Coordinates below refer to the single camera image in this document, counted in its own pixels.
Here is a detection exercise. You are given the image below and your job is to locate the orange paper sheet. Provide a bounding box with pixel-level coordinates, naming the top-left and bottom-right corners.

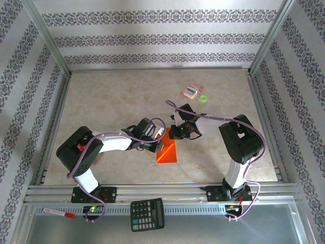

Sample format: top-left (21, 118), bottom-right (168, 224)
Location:
top-left (156, 127), bottom-right (178, 165)

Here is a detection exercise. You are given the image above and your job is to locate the grey metal sheet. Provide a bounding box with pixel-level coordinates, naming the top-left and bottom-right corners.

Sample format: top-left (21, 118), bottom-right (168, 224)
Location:
top-left (24, 203), bottom-right (309, 244)

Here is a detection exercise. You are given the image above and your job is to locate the pink battery blister pack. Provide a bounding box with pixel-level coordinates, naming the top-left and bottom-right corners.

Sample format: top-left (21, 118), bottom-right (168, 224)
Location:
top-left (179, 80), bottom-right (205, 102)

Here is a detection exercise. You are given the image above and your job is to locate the black calculator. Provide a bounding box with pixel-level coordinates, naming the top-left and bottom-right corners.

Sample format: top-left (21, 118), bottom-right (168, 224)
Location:
top-left (129, 197), bottom-right (166, 232)

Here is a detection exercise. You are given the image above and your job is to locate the white marker with red cap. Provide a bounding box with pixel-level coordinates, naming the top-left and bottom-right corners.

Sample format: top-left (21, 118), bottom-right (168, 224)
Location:
top-left (42, 207), bottom-right (76, 219)

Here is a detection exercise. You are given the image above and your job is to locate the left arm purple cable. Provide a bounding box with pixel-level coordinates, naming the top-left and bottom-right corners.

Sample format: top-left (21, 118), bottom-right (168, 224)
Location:
top-left (66, 117), bottom-right (167, 223)

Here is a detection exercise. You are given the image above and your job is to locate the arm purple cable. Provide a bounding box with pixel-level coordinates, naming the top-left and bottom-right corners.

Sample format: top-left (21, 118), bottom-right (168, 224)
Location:
top-left (165, 99), bottom-right (266, 222)
top-left (66, 117), bottom-right (167, 223)

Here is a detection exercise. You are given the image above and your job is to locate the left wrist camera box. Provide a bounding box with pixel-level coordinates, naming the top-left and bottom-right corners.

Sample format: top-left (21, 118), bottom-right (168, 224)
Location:
top-left (136, 117), bottom-right (166, 140)

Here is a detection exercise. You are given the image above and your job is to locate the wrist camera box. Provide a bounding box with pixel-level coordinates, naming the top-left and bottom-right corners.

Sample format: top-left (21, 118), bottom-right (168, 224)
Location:
top-left (136, 117), bottom-right (166, 140)
top-left (174, 103), bottom-right (196, 122)

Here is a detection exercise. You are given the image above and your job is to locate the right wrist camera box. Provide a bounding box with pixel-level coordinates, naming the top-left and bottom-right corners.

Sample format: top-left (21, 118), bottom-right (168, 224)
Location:
top-left (174, 103), bottom-right (196, 122)

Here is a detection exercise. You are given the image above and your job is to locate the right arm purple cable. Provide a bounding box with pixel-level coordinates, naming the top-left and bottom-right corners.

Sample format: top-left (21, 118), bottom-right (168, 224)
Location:
top-left (165, 99), bottom-right (266, 222)

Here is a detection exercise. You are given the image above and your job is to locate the aluminium mounting rail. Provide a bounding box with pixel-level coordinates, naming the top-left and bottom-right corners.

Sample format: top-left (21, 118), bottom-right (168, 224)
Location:
top-left (24, 184), bottom-right (302, 204)

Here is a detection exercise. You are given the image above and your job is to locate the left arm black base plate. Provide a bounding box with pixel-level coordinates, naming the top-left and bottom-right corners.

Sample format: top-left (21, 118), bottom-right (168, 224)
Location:
top-left (71, 187), bottom-right (118, 204)

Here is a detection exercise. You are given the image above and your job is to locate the aluminium rear rail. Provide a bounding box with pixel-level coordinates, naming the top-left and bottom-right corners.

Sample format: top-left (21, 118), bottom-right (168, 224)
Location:
top-left (69, 66), bottom-right (251, 75)

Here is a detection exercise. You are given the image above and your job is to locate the grey slotted cable duct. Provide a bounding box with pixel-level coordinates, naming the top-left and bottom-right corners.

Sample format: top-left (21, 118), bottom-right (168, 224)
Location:
top-left (34, 204), bottom-right (228, 217)

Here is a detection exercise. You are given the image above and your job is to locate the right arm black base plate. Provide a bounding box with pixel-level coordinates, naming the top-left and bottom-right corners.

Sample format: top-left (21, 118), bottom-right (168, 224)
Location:
top-left (206, 185), bottom-right (253, 203)

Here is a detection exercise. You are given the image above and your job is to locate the aluminium side rail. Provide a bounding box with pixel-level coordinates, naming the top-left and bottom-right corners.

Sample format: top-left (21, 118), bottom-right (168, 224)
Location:
top-left (246, 71), bottom-right (290, 184)
top-left (34, 72), bottom-right (73, 186)

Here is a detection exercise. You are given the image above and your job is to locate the aluminium frame post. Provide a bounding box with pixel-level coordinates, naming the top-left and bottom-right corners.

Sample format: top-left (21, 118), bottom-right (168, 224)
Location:
top-left (247, 0), bottom-right (297, 75)
top-left (20, 0), bottom-right (72, 77)

